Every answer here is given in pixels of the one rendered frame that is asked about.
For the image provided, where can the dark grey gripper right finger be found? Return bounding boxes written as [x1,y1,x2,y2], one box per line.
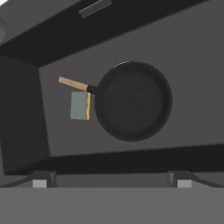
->
[167,171,223,188]

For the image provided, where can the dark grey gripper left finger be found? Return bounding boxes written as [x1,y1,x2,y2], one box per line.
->
[2,171,58,188]

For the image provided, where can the grey and yellow sponge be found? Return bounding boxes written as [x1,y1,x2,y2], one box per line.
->
[69,90,92,121]

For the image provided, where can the dark grey drawer front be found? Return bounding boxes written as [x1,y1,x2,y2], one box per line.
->
[0,0,210,67]

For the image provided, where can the black pan with wooden handle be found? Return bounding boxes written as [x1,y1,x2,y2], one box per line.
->
[58,60,173,143]

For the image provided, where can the grey drawer handle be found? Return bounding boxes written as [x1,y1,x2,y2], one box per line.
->
[79,0,113,18]

